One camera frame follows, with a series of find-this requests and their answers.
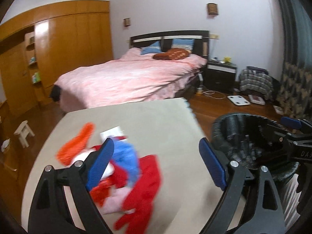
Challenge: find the orange ribbed plastic piece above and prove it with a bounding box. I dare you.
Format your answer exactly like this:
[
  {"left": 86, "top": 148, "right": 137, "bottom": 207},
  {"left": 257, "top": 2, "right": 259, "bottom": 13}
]
[{"left": 56, "top": 123, "right": 95, "bottom": 166}]

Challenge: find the red felt cloth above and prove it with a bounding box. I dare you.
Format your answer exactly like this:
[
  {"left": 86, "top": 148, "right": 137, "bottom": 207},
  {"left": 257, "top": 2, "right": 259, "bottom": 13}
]
[{"left": 90, "top": 155, "right": 161, "bottom": 233}]

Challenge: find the blue plastic bag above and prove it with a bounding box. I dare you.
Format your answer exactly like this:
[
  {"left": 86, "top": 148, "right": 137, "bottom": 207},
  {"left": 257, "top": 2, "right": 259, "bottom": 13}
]
[{"left": 112, "top": 139, "right": 141, "bottom": 186}]

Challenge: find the black trash bin with bag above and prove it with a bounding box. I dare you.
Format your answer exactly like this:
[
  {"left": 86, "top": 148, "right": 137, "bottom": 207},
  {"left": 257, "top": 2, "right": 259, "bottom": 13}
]
[{"left": 210, "top": 113, "right": 299, "bottom": 186}]

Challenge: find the grey green curtain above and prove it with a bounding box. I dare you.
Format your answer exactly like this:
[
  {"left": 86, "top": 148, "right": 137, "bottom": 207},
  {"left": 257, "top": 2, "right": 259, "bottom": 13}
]
[{"left": 277, "top": 0, "right": 311, "bottom": 121}]

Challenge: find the white bathroom scale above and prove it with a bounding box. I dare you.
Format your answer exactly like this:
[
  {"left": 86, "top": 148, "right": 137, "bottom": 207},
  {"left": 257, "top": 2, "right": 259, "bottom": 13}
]
[{"left": 227, "top": 95, "right": 251, "bottom": 106}]

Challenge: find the plaid cloth on chair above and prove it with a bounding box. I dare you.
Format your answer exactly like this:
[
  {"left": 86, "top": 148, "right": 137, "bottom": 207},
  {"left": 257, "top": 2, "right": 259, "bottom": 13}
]
[{"left": 238, "top": 69, "right": 273, "bottom": 100}]

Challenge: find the pink foam sheet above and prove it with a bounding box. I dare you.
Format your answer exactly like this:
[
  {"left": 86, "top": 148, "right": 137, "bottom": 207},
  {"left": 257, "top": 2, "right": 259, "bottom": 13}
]
[{"left": 99, "top": 186, "right": 135, "bottom": 215}]

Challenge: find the black bedside table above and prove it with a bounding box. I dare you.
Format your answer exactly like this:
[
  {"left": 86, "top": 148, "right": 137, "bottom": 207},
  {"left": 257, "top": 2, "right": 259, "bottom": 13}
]
[{"left": 203, "top": 61, "right": 237, "bottom": 95}]

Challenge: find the white small stool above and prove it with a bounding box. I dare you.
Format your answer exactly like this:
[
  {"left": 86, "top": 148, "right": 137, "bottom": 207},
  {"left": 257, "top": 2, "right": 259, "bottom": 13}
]
[{"left": 14, "top": 121, "right": 35, "bottom": 148}]

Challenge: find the white medicine box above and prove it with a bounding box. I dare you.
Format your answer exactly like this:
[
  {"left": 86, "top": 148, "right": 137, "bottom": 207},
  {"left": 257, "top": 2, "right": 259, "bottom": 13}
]
[{"left": 99, "top": 126, "right": 125, "bottom": 143}]

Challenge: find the brown dotted pillow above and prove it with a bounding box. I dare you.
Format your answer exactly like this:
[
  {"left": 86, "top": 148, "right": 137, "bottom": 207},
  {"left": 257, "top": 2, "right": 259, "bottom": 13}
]
[{"left": 153, "top": 48, "right": 191, "bottom": 60}]

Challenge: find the pink covered bed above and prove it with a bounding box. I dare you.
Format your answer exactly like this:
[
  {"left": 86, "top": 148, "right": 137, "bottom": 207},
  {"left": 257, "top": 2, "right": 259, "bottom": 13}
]
[{"left": 49, "top": 30, "right": 209, "bottom": 113}]

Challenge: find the wooden wardrobe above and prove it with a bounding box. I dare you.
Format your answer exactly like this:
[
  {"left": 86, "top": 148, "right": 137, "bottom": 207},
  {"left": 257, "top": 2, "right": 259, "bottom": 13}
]
[{"left": 1, "top": 0, "right": 113, "bottom": 116}]

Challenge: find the white charging cable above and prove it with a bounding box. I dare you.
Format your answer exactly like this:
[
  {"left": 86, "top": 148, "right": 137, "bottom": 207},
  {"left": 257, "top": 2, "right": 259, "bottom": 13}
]
[{"left": 196, "top": 90, "right": 228, "bottom": 100}]

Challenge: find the right wall lamp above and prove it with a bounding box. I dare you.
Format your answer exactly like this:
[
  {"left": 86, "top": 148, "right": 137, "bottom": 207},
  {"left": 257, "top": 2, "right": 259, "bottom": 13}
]
[{"left": 207, "top": 3, "right": 218, "bottom": 16}]

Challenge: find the wall lamp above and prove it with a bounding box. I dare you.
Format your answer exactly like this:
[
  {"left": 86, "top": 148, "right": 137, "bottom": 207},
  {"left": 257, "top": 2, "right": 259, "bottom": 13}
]
[
  {"left": 124, "top": 18, "right": 131, "bottom": 27},
  {"left": 207, "top": 3, "right": 218, "bottom": 16}
]

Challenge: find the left wall lamp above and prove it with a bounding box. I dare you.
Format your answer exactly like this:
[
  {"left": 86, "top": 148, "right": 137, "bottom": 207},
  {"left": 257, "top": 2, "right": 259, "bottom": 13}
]
[{"left": 124, "top": 18, "right": 131, "bottom": 27}]

